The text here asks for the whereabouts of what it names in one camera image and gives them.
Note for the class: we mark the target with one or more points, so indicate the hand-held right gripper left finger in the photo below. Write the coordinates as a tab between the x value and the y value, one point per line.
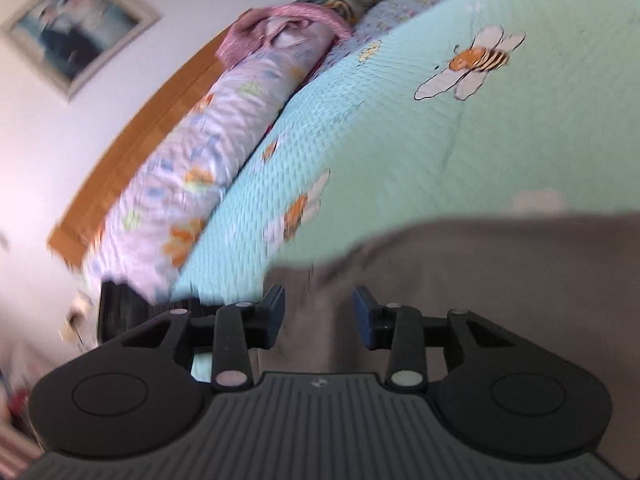
275	312

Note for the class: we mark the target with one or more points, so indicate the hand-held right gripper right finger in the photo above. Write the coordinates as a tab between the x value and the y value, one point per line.
362	317

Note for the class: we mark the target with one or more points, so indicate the grey pants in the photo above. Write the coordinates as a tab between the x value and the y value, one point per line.
475	270

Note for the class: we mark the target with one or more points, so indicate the green quilted bee bedspread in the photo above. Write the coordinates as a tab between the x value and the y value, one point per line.
400	160

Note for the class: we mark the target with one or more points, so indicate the wooden headboard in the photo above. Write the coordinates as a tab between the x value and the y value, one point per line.
135	150

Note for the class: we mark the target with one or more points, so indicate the pink floral long pillow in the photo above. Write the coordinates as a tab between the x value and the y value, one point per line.
200	160

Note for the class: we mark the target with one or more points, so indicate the pink knitted blanket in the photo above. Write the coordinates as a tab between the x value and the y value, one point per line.
250	30

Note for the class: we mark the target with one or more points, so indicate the striped blue yellow cushion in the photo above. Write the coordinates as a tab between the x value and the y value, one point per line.
340	7

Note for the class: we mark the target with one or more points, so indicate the framed wall picture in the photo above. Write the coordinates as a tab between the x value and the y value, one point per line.
75	25

